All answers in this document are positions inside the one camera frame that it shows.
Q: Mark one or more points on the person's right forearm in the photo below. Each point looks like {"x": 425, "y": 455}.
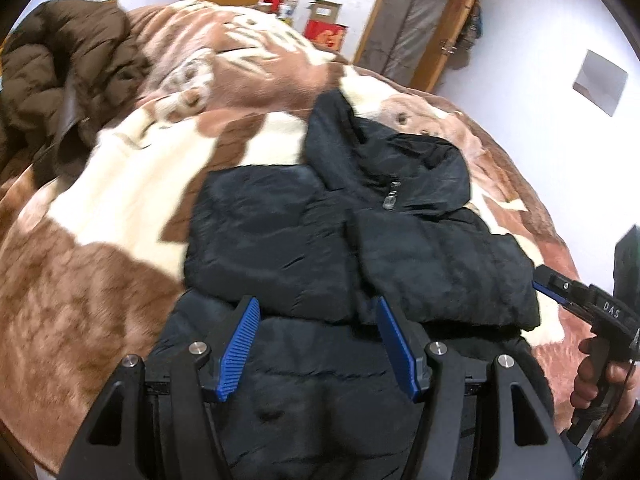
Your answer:
{"x": 620, "y": 442}

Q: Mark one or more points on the grey wall panel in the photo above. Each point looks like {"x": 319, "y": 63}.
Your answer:
{"x": 600, "y": 82}

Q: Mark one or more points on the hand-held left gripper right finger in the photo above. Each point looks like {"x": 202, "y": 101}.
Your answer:
{"x": 396, "y": 350}

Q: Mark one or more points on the red santa hat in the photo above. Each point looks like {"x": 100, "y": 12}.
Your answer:
{"x": 270, "y": 2}

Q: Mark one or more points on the red gift box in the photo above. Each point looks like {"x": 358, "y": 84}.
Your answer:
{"x": 325, "y": 35}

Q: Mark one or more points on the dark items hanging on door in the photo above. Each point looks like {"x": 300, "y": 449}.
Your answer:
{"x": 467, "y": 30}

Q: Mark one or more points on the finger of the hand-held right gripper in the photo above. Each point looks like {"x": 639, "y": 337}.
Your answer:
{"x": 560, "y": 285}

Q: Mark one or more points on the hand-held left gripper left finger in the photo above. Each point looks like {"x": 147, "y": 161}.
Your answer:
{"x": 239, "y": 350}

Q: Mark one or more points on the wooden door with grey curtain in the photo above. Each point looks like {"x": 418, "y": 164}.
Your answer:
{"x": 410, "y": 25}

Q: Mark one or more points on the person's right hand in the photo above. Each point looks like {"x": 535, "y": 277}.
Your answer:
{"x": 585, "y": 385}

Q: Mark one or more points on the brown puffer jacket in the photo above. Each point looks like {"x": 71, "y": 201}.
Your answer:
{"x": 45, "y": 75}

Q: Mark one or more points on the brown and cream printed blanket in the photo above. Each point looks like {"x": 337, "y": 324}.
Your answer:
{"x": 100, "y": 260}

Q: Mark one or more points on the open cardboard box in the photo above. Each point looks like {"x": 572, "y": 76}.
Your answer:
{"x": 324, "y": 10}

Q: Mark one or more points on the white and blue packet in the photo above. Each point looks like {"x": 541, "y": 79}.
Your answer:
{"x": 289, "y": 9}

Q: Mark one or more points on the black puffer jacket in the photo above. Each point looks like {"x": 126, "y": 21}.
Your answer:
{"x": 280, "y": 240}

